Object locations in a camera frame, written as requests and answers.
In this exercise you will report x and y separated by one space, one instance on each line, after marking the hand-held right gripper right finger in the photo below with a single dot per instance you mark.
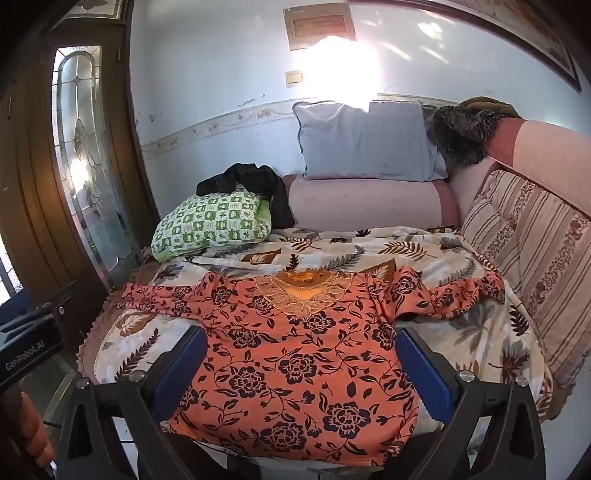
425 374

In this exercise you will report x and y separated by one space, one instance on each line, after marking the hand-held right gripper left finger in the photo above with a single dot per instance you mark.
184 367

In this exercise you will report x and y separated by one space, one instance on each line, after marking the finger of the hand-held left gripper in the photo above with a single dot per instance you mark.
51 302

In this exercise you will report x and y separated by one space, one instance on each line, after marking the stained glass transom window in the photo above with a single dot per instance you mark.
92 7

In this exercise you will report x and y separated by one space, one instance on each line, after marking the small striped floral cushion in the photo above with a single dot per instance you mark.
489 235

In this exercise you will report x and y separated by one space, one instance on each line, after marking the black garment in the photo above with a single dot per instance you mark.
249 177

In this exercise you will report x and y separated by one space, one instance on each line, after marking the leaf print fleece blanket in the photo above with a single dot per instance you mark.
485 332

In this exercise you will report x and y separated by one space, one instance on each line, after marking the framed wall plaque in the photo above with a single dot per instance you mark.
318 25

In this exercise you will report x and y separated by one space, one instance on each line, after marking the person's left hand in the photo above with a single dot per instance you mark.
27 427

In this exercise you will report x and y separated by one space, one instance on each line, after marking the green checked pillow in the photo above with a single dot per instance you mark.
207 221

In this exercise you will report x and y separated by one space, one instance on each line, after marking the orange floral shirt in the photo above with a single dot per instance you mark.
295 360

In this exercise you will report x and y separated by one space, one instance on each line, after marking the pink quilted sofa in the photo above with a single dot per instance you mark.
369 203

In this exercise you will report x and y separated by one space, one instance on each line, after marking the light blue pillow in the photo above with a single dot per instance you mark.
369 143

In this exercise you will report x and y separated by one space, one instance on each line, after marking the large striped floral cushion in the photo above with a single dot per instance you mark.
549 267

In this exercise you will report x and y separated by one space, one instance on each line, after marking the wooden door with stained glass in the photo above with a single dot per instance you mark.
27 184

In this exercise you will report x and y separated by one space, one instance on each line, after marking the dark furry cloth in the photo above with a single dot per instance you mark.
461 134

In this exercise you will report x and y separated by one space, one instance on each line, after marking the beige wall switch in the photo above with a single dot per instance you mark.
294 78

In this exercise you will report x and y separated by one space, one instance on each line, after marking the olive cloth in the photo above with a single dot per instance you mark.
494 107

